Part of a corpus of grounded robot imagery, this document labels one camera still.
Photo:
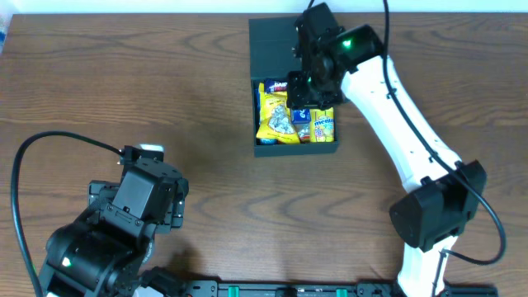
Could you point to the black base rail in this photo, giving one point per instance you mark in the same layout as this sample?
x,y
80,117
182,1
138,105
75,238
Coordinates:
x,y
210,288

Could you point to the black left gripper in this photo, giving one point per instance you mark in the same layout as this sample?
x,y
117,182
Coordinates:
x,y
96,190

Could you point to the yellow candy bottle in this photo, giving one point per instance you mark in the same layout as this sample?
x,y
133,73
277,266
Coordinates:
x,y
322,126

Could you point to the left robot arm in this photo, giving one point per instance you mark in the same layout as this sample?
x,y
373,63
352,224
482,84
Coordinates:
x,y
101,251

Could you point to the yellow snack bag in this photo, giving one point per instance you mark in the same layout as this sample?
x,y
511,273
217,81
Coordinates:
x,y
275,122

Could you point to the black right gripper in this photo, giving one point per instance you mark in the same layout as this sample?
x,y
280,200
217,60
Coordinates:
x,y
297,88

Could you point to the blue Eclipse mint box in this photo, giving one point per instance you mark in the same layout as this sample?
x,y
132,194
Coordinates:
x,y
300,116

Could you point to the blue Oreo cookie pack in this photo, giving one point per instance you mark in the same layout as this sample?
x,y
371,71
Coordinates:
x,y
268,141

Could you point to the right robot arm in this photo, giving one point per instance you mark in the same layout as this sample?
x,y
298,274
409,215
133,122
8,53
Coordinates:
x,y
442,192

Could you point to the dark green box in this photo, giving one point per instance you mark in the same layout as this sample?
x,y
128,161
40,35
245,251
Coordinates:
x,y
270,42

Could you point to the green Haribo gummy bag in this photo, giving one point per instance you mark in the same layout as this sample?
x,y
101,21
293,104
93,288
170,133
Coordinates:
x,y
303,132

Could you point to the Dairy Milk chocolate bar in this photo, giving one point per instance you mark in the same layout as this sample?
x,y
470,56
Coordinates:
x,y
272,85

